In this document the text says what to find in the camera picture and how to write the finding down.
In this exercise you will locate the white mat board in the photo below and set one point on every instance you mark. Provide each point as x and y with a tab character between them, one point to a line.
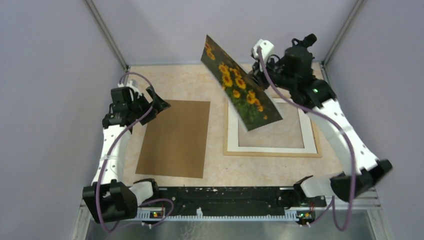
309	136

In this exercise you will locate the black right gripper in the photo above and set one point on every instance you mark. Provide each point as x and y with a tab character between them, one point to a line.
256	74

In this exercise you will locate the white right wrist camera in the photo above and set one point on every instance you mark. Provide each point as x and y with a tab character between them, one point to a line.
266	48

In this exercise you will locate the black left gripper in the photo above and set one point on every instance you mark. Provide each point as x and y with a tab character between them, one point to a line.
159	105

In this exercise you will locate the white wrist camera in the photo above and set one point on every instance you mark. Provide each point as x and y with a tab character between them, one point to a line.
134	85
266	48

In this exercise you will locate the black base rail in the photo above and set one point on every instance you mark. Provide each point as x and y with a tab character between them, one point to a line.
232	201

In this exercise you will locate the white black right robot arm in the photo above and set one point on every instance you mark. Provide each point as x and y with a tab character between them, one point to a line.
361	168

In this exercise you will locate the black microphone orange tip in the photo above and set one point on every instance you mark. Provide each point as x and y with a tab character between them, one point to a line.
307	42

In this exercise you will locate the light wooden picture frame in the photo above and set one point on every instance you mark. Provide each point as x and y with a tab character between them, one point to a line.
296	136

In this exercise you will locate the sunflower photo print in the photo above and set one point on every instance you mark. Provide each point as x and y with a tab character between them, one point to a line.
253	106

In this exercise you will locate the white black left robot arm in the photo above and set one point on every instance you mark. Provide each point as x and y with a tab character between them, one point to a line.
107	197

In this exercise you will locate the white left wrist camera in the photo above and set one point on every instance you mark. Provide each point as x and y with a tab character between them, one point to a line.
134	85

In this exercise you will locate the brown cardboard backing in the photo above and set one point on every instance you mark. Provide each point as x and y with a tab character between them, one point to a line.
174	143

